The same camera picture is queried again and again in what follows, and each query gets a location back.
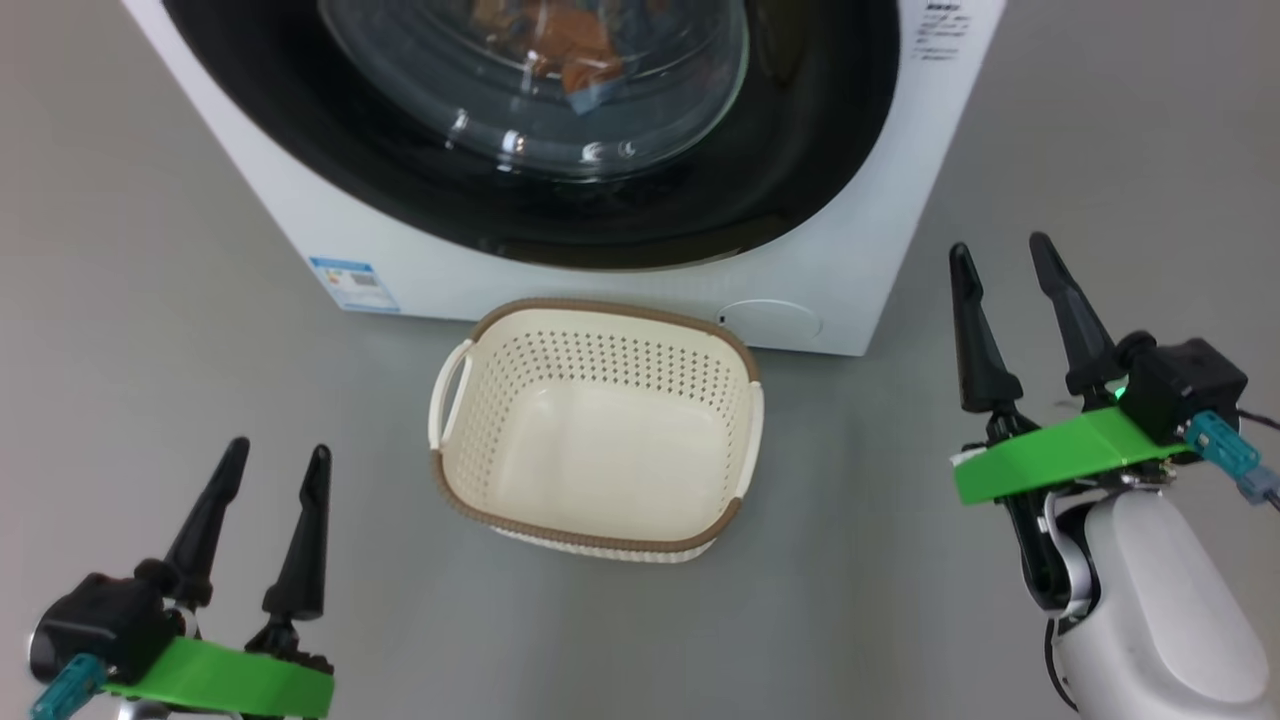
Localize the blue orange white bear garment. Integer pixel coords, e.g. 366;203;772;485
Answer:
468;0;656;117

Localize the teal-plug left camera cable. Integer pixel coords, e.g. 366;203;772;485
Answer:
27;652;110;720

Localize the blue energy label sticker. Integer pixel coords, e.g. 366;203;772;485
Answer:
307;256;402;315

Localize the cream perforated laundry basket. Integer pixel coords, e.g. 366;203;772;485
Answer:
427;297;767;565

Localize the black text label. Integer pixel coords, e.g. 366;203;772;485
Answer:
913;0;968;63

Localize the dark glass washing machine door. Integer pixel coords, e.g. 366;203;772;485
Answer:
160;0;902;272

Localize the teal-plug camera cable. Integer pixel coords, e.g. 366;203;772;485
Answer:
27;652;110;720
1184;405;1280;511

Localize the teal-plug right camera cable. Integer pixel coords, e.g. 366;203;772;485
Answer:
1184;405;1280;511

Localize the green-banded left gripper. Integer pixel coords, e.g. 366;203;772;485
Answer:
100;437;337;720

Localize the white washing machine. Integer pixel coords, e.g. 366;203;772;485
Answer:
120;0;1007;359

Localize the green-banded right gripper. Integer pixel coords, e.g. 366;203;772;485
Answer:
948;232;1193;614

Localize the round white filter cover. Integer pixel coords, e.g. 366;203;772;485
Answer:
717;298;824;347

